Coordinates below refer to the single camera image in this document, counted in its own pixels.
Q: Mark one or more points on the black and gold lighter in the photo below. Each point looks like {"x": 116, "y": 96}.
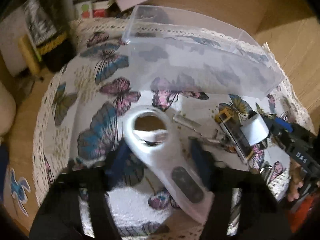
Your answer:
{"x": 231, "y": 128}

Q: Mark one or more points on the metal keys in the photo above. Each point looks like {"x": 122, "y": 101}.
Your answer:
{"x": 218, "y": 139}

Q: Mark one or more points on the white handheld thermometer device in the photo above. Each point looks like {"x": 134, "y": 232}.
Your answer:
{"x": 167, "y": 162}

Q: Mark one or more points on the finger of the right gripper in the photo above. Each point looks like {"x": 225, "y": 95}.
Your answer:
{"x": 276, "y": 124}

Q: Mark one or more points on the person's right hand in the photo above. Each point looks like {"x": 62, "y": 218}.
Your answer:
{"x": 296, "y": 181}

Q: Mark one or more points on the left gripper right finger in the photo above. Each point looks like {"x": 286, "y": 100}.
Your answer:
{"x": 203, "y": 160}

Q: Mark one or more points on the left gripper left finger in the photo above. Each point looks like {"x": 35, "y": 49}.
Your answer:
{"x": 124, "y": 169}

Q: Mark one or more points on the butterfly print lace tablecloth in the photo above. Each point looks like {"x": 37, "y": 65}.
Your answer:
{"x": 81, "y": 121}

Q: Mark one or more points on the white power adapter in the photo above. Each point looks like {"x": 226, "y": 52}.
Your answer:
{"x": 255, "y": 129}

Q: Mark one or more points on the clear plastic storage box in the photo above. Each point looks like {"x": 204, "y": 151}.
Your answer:
{"x": 191, "y": 51}

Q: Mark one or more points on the dark wine bottle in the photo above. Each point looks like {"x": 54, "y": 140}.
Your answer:
{"x": 49, "y": 32}

